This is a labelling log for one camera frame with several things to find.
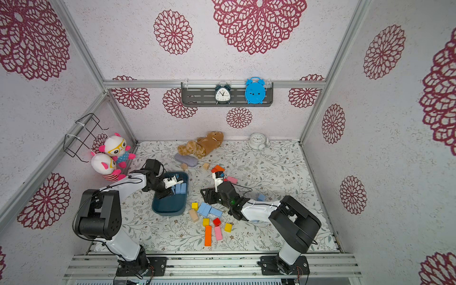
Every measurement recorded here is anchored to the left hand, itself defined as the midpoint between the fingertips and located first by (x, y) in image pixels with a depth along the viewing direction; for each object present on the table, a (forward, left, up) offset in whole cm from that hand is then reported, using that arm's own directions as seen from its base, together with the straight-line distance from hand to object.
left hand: (168, 190), depth 95 cm
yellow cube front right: (-19, -32, -1) cm, 37 cm away
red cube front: (-17, -26, -1) cm, 31 cm away
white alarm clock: (+36, -52, -1) cm, 63 cm away
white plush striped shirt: (+4, +26, +17) cm, 32 cm away
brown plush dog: (+26, -17, +6) cm, 32 cm away
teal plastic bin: (-8, -4, -2) cm, 9 cm away
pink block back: (+7, -35, -2) cm, 36 cm away
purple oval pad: (+20, -9, 0) cm, 22 cm away
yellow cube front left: (-17, -21, 0) cm, 27 cm away
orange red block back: (+16, -25, -3) cm, 30 cm away
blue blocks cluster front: (-10, -21, -1) cm, 23 cm away
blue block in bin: (+1, -5, 0) cm, 5 cm away
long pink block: (-21, -27, -2) cm, 35 cm away
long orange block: (-23, -23, -2) cm, 32 cm away
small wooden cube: (+17, -19, -1) cm, 25 cm away
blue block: (-3, -50, -3) cm, 50 cm away
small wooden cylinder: (+17, -5, -2) cm, 18 cm away
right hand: (-4, -20, +9) cm, 22 cm away
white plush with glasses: (+17, +27, +15) cm, 36 cm away
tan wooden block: (-13, -15, -1) cm, 20 cm away
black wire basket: (+16, +32, +30) cm, 47 cm away
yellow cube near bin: (-8, -15, -1) cm, 17 cm away
